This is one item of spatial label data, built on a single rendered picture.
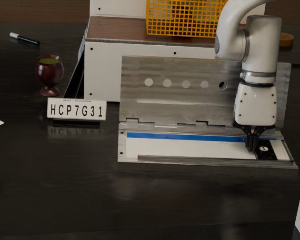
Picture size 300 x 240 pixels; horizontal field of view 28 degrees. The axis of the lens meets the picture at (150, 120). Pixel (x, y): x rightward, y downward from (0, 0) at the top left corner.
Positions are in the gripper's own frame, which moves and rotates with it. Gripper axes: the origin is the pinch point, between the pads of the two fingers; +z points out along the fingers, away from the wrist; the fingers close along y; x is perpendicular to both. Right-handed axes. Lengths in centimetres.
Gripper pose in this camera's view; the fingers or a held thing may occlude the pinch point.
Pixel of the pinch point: (251, 142)
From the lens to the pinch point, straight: 152.3
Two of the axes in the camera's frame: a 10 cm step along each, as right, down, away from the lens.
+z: -0.6, 9.7, 2.5
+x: -0.4, -2.5, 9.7
